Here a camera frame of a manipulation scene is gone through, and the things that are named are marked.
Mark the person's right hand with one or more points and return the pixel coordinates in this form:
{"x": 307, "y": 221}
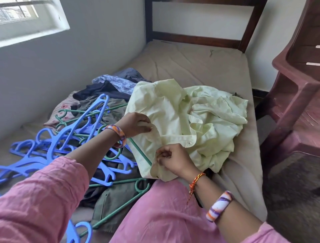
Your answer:
{"x": 172, "y": 160}

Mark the green plastic hanger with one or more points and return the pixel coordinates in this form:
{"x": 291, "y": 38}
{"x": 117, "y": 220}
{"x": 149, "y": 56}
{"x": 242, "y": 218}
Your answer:
{"x": 141, "y": 151}

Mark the person's left forearm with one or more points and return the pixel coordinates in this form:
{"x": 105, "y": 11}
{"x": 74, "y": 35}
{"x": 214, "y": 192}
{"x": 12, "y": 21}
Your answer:
{"x": 90, "y": 150}

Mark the white framed window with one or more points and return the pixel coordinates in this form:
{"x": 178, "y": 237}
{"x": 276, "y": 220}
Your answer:
{"x": 30, "y": 25}

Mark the person's left hand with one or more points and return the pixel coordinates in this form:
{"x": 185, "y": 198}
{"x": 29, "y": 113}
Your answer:
{"x": 132, "y": 125}

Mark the blue floral patterned garment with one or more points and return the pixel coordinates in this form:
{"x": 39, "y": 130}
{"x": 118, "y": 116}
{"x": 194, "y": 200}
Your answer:
{"x": 115, "y": 82}

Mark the light yellow shirt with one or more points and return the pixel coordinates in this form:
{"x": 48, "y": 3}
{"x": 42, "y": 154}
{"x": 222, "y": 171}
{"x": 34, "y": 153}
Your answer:
{"x": 200, "y": 120}

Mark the maroon plastic chair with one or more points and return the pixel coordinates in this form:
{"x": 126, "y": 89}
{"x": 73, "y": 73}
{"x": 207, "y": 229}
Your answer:
{"x": 295, "y": 100}

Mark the person's right forearm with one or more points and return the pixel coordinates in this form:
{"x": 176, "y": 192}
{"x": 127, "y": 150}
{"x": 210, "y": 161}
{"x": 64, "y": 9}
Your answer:
{"x": 225, "y": 210}

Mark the dark wooden bed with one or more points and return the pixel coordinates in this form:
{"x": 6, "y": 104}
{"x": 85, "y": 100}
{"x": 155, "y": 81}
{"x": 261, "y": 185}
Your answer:
{"x": 200, "y": 40}

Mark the blue striped shirt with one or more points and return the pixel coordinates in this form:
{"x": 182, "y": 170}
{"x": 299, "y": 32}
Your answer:
{"x": 130, "y": 74}

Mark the striped orange purple bangle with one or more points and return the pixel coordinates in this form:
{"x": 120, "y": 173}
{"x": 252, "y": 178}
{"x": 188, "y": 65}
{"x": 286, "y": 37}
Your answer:
{"x": 119, "y": 132}

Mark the pile of blue hangers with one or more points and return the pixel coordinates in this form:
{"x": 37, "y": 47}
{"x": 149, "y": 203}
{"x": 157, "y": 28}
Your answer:
{"x": 50, "y": 150}

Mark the pink floral striped garment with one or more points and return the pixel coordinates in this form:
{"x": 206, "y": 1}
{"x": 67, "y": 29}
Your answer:
{"x": 60, "y": 112}

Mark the striped white purple bangle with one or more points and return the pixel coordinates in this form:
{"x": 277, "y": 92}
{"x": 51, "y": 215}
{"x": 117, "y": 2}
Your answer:
{"x": 220, "y": 206}

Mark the olive green button shirt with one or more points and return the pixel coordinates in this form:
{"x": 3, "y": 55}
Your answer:
{"x": 115, "y": 200}

